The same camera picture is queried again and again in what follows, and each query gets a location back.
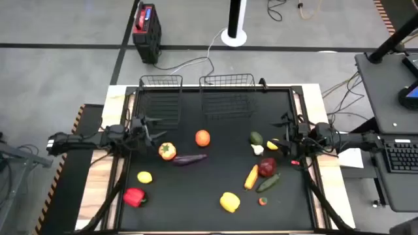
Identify purple eggplant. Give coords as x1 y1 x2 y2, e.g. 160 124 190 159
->
172 153 208 166

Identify green avocado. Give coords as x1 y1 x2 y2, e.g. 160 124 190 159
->
249 131 264 146

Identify black red toolbox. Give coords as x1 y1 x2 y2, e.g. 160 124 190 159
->
131 1 163 65

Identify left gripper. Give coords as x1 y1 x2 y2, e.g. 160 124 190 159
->
129 116 168 148

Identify hazard striped floor mat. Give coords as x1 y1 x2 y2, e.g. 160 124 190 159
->
373 0 418 37
32 103 105 235

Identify wide black wire basket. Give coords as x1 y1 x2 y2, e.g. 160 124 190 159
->
199 73 257 120

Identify tan floor cable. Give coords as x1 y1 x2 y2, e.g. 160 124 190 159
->
321 71 360 99

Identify orange persimmon green calyx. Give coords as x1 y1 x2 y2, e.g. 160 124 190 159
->
158 142 178 161

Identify white paper sheet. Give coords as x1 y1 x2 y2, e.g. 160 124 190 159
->
338 130 365 169

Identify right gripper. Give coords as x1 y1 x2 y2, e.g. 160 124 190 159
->
270 114 311 157

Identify yellow bell pepper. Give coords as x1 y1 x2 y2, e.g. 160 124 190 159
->
219 191 242 214

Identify white floor cable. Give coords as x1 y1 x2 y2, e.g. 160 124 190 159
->
169 27 228 76

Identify grey desk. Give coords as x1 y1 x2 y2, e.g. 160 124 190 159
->
354 52 418 213

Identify red bell pepper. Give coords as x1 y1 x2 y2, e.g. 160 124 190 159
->
122 187 148 208

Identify grey metal stand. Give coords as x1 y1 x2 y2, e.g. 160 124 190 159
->
0 130 53 235

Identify black desk pole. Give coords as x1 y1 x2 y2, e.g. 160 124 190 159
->
367 11 418 65

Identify black pole white base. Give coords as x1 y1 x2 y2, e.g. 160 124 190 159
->
220 0 248 48

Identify orange fruit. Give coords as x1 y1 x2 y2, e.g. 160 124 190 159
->
195 129 212 148

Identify black round device blue screen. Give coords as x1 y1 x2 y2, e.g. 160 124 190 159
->
397 80 418 111

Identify orange yellow elongated vegetable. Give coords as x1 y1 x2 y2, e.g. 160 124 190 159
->
244 164 259 191

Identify dark red apple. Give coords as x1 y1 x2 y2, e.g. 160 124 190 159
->
259 157 278 178

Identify black keyboard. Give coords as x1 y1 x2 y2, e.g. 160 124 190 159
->
382 138 418 174

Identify black floor cable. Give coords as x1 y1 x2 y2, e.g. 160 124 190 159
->
266 0 288 23
152 55 216 86
326 73 370 123

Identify black box on desk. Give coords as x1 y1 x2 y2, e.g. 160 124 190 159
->
401 54 418 78

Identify yellow floor cable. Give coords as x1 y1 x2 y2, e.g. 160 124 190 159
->
297 0 324 20

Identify narrow black wire basket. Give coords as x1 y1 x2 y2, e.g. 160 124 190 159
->
138 74 184 127

